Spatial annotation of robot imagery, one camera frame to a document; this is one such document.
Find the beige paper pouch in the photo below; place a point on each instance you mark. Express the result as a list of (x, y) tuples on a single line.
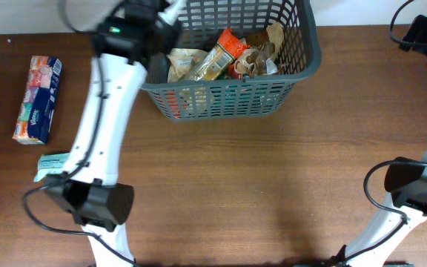
[(191, 64)]

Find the orange pasta package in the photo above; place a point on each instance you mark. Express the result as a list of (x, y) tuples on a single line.
[(228, 48)]

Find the green Nescafe coffee bag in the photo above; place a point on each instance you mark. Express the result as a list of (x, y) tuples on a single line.
[(229, 74)]

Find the beige chocolate snack bag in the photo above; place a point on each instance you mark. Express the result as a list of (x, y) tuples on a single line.
[(262, 57)]

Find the blue Kleenex tissue pack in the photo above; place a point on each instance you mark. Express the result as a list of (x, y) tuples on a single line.
[(38, 105)]

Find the teal wet wipes pack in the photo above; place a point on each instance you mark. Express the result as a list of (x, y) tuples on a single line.
[(50, 164)]

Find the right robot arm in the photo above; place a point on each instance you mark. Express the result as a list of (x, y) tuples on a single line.
[(405, 203)]

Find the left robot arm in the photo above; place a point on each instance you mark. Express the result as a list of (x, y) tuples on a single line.
[(88, 187)]

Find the grey plastic basket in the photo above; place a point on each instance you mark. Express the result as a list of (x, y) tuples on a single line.
[(203, 21)]

